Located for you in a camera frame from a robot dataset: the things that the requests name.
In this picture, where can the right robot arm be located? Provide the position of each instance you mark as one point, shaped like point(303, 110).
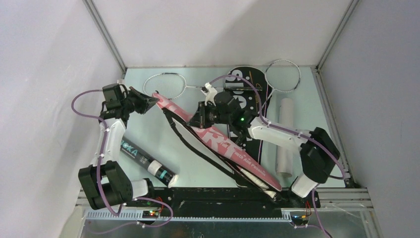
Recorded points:
point(317, 151)

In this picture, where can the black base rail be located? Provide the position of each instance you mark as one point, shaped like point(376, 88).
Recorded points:
point(231, 203)

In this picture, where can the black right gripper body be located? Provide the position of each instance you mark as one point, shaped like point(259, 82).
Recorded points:
point(208, 115)

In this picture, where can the white black racket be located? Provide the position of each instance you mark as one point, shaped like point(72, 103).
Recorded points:
point(281, 76)

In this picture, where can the black racket cover bag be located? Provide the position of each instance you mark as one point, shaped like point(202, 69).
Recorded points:
point(247, 100)

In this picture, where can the pink racket cover bag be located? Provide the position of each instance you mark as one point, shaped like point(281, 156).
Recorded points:
point(219, 144)

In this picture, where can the white racket under pink racket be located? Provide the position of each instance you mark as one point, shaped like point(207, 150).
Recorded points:
point(169, 84)

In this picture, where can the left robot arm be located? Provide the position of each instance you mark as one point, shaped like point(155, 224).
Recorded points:
point(104, 182)

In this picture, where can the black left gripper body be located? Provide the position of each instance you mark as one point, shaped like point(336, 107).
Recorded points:
point(135, 102)

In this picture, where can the black shuttlecock tube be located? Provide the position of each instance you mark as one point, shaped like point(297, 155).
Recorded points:
point(149, 163)

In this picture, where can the white shuttlecock tube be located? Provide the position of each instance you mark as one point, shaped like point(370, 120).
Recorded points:
point(284, 159)

